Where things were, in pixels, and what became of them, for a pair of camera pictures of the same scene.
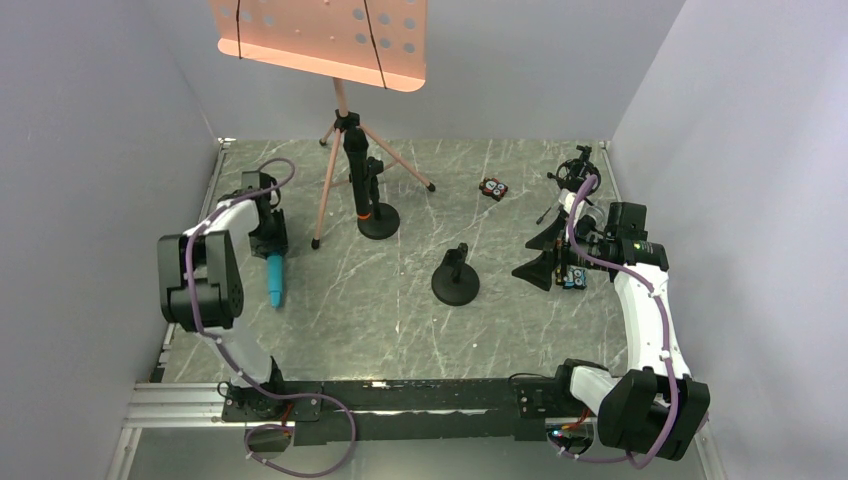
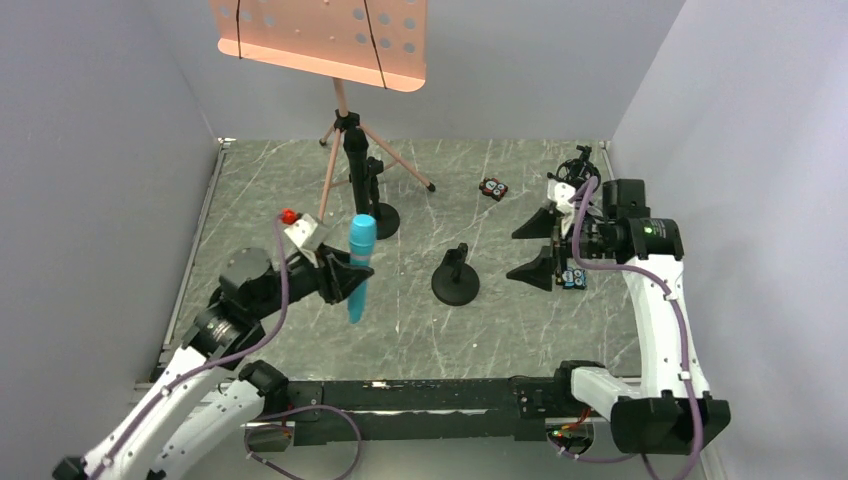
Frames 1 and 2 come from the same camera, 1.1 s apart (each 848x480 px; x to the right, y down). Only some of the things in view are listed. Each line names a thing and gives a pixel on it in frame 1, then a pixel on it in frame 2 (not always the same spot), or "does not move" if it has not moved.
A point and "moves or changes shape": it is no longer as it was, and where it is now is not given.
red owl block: (494, 188) does not move
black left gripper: (271, 245) to (328, 273)
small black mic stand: (455, 282) does not move
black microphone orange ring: (356, 142) does not move
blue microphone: (275, 279) moves or changes shape
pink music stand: (382, 43) does not move
